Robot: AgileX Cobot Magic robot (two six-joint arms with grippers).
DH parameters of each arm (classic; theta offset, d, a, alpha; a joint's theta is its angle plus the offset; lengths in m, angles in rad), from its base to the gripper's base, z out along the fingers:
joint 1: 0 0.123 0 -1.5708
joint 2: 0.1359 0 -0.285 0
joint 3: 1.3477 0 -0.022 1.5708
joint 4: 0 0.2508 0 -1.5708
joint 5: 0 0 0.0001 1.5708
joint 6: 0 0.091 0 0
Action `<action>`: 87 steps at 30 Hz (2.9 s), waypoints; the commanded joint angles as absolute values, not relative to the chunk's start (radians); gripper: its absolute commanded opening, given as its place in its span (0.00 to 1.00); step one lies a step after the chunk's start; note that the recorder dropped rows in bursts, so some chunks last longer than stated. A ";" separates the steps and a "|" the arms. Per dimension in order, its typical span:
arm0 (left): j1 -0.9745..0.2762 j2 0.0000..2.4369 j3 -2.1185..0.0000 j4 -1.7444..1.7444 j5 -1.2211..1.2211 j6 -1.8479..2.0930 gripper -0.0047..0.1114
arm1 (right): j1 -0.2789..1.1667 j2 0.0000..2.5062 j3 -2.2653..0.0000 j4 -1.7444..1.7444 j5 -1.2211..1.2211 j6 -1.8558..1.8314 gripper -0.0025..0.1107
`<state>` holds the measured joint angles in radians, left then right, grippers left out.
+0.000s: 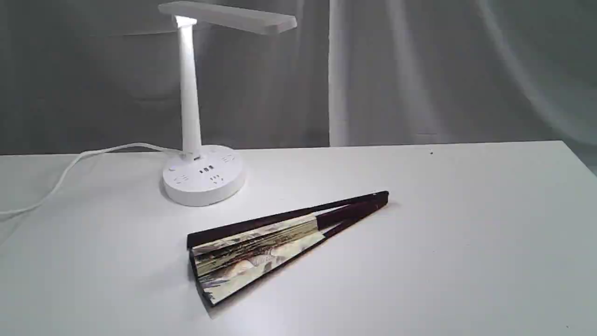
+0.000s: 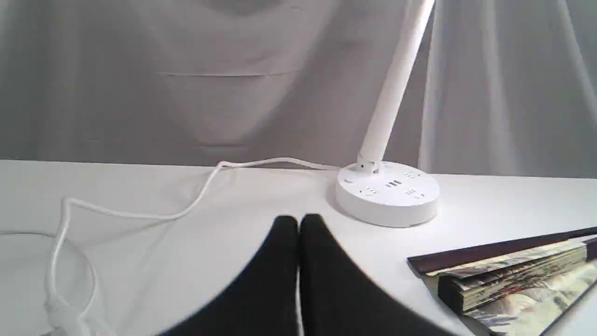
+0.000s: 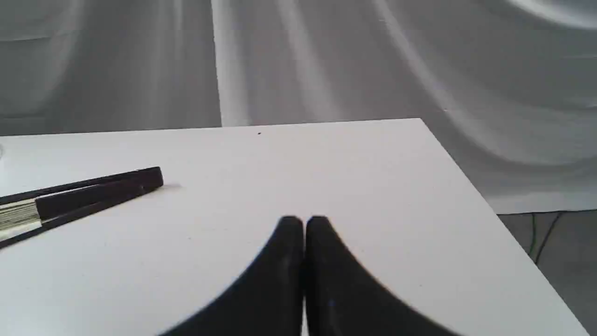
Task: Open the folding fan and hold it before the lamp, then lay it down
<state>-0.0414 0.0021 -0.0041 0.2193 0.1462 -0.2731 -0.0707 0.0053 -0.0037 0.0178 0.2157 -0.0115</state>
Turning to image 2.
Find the grey backdrop curtain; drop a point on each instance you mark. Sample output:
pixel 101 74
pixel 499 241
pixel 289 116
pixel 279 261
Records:
pixel 499 87

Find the white desk lamp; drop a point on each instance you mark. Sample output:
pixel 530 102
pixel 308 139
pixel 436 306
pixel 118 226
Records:
pixel 379 192

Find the painted folding paper fan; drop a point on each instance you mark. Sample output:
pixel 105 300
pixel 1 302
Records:
pixel 519 287

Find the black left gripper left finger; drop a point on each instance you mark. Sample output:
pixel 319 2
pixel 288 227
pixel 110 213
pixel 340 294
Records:
pixel 261 299

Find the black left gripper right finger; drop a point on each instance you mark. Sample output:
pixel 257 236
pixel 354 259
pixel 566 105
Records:
pixel 338 299

